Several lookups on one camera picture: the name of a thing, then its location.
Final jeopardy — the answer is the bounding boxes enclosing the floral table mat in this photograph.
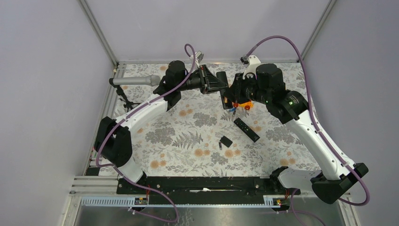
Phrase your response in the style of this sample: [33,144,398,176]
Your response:
[99,63,337,178]

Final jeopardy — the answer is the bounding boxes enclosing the grey microphone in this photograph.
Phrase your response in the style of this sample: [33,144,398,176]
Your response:
[109,75,161,86]

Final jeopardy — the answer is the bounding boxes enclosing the black remote control with buttons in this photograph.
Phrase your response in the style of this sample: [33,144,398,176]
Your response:
[233,118,260,142]

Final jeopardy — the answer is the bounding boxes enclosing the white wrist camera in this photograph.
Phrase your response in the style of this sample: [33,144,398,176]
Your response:
[195,51,204,64]
[240,55,262,80]

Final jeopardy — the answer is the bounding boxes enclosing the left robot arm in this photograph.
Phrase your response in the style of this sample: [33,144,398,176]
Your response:
[94,60,228,194]

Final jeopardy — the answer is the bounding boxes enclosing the black remote control back up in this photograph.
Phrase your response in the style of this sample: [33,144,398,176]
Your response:
[216,71,232,110]

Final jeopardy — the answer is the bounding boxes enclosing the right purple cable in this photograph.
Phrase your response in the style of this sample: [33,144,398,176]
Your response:
[240,35,372,207]

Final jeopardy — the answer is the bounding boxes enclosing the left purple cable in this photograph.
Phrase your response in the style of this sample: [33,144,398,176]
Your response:
[95,43,197,224]

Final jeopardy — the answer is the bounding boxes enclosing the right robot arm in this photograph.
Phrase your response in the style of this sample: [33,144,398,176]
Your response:
[225,64,368,204]

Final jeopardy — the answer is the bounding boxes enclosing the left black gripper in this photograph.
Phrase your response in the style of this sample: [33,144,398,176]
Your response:
[177,65,228,95]

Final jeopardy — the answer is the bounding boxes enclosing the purple cable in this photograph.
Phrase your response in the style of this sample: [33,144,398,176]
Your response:
[240,35,372,207]
[95,43,197,224]

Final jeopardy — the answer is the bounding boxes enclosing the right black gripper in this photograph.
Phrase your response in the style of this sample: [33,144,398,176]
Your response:
[223,72,270,105]

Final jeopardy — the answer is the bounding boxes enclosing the black battery cover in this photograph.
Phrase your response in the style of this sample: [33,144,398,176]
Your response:
[219,136,233,147]

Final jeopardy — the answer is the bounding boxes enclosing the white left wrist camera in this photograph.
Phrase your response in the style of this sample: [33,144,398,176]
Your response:
[195,51,204,64]

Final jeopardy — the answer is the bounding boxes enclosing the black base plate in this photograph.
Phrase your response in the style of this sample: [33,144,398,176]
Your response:
[116,176,301,205]

